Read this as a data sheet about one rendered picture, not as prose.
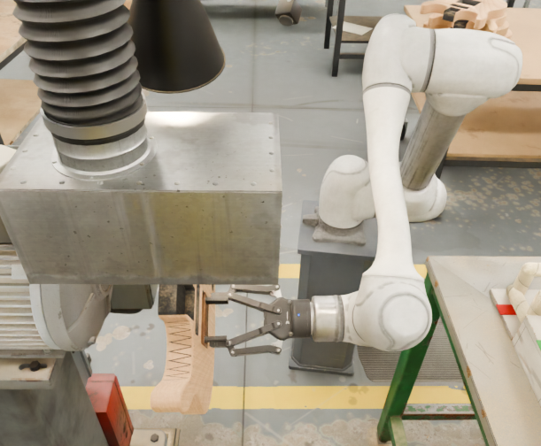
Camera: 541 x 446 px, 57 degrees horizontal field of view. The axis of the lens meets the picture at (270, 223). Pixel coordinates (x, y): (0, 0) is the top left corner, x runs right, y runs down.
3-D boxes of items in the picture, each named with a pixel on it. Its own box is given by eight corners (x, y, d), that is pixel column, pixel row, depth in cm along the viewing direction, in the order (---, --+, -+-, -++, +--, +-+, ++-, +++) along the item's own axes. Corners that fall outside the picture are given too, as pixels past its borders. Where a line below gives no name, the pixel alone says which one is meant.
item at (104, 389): (42, 465, 148) (3, 400, 124) (56, 425, 157) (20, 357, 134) (127, 464, 148) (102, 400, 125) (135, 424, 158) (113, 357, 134)
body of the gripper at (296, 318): (310, 342, 99) (263, 343, 99) (308, 301, 102) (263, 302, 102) (313, 337, 92) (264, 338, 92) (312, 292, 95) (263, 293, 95)
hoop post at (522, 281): (511, 302, 117) (525, 274, 111) (506, 291, 120) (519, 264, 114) (524, 302, 117) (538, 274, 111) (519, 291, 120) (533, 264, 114)
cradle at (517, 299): (520, 328, 111) (525, 319, 109) (501, 290, 119) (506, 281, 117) (535, 328, 111) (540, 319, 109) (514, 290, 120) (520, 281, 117)
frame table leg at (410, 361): (377, 445, 186) (433, 281, 128) (374, 431, 190) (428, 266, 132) (391, 445, 186) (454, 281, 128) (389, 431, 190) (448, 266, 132)
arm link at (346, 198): (319, 197, 177) (324, 145, 163) (370, 203, 176) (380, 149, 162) (316, 226, 165) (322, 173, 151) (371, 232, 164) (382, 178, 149)
